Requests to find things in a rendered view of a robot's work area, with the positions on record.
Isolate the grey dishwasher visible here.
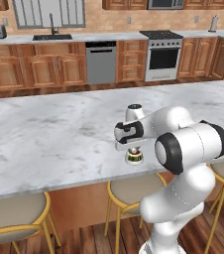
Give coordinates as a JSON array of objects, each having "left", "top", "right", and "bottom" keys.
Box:
[{"left": 84, "top": 41, "right": 118, "bottom": 86}]

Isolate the black sink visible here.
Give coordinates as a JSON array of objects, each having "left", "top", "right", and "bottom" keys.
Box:
[{"left": 32, "top": 34, "right": 73, "bottom": 42}]

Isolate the wooden base cupboard run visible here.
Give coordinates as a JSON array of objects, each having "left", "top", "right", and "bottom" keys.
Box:
[
  {"left": 0, "top": 42, "right": 88, "bottom": 92},
  {"left": 176, "top": 36, "right": 224, "bottom": 80}
]

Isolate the silver microwave oven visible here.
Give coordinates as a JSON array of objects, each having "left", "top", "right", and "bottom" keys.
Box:
[{"left": 147, "top": 0, "right": 185, "bottom": 11}]

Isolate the grey framed window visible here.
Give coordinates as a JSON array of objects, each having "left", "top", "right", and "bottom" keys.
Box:
[{"left": 12, "top": 0, "right": 86, "bottom": 30}]

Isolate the wooden drawer stack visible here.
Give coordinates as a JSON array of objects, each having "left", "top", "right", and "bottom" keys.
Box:
[{"left": 115, "top": 39, "right": 149, "bottom": 84}]

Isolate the silver oven with hob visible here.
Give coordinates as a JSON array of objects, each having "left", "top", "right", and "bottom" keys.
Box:
[{"left": 139, "top": 30, "right": 184, "bottom": 82}]

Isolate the wooden island counter base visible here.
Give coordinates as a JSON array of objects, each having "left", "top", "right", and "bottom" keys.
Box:
[{"left": 46, "top": 158, "right": 224, "bottom": 234}]

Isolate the dark metal tap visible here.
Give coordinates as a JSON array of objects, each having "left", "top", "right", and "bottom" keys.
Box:
[{"left": 49, "top": 13, "right": 59, "bottom": 36}]

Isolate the white paper towel roll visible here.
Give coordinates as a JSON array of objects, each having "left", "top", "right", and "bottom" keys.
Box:
[{"left": 208, "top": 14, "right": 219, "bottom": 34}]

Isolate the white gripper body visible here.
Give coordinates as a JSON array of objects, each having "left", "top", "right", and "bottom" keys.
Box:
[{"left": 114, "top": 138, "right": 152, "bottom": 153}]

